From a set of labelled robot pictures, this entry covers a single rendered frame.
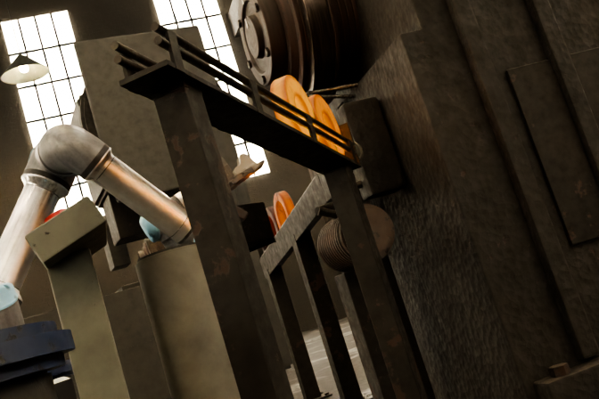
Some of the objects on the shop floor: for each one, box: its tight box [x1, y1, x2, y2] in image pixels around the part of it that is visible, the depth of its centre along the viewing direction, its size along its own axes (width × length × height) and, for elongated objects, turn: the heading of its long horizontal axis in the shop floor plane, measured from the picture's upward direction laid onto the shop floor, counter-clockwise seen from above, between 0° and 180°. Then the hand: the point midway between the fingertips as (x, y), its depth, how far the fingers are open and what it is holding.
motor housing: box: [317, 204, 429, 399], centre depth 171 cm, size 13×22×54 cm, turn 134°
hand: (262, 165), depth 206 cm, fingers closed
